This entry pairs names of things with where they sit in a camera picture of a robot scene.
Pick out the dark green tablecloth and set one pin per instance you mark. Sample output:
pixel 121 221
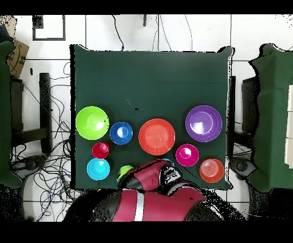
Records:
pixel 148 80

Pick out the black metal stand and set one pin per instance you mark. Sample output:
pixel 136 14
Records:
pixel 250 105
pixel 45 103

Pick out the purple bowl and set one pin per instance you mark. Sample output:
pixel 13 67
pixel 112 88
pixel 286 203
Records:
pixel 203 123

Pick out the light blue cup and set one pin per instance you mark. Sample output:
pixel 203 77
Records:
pixel 171 161

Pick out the small green bowl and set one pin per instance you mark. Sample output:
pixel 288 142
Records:
pixel 124 170

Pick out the magenta bowl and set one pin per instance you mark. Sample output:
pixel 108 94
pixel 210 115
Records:
pixel 187 155

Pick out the grey machine base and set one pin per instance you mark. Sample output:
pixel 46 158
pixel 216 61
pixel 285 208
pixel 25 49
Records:
pixel 29 162
pixel 242 166

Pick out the cardboard box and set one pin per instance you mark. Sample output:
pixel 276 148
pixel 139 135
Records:
pixel 17 59

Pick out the wide orange bowl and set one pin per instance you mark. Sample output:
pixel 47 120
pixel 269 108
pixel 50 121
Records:
pixel 156 136

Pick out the red cup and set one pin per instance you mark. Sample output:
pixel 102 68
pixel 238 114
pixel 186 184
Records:
pixel 100 150

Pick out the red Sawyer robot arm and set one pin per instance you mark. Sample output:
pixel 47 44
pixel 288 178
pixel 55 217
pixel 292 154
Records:
pixel 160 204

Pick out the large green bowl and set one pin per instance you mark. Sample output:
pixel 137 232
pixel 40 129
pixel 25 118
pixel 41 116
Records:
pixel 92 122

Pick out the black post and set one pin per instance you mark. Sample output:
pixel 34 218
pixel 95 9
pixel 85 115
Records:
pixel 145 20

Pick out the deep orange bowl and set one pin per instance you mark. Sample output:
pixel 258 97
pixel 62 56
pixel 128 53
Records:
pixel 211 170

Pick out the green cloth side table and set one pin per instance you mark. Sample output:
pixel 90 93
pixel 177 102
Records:
pixel 272 114
pixel 4 114

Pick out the black square frame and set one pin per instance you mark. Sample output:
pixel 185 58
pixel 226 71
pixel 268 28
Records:
pixel 64 27

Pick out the light blue bowl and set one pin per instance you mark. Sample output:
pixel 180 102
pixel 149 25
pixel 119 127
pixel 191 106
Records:
pixel 98 169

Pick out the dark blue bowl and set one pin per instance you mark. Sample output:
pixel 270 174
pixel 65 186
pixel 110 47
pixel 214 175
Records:
pixel 121 133

